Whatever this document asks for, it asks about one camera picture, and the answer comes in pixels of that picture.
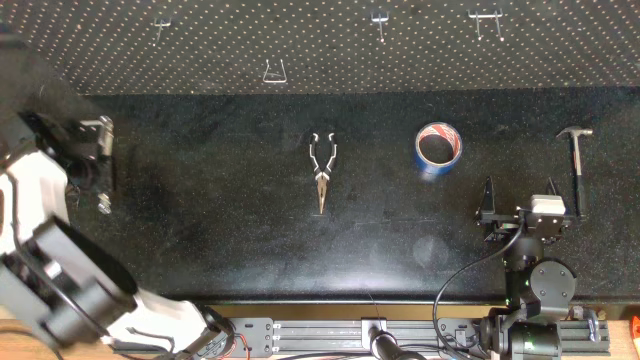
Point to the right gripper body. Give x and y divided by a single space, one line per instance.
542 226

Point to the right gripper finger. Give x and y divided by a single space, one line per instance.
487 200
552 187

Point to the hammer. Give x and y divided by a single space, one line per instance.
576 155

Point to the roll of blue tape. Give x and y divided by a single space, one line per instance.
435 168

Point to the black and white pliers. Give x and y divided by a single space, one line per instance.
322 176

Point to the wrench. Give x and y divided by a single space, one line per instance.
106 135

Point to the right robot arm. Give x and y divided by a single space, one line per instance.
550 287

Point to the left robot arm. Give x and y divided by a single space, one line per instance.
35 185

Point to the black pegboard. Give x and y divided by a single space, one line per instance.
350 55

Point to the orange object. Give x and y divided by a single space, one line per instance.
636 330

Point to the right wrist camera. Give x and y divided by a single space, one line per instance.
547 205

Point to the mounting rail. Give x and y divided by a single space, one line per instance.
320 335

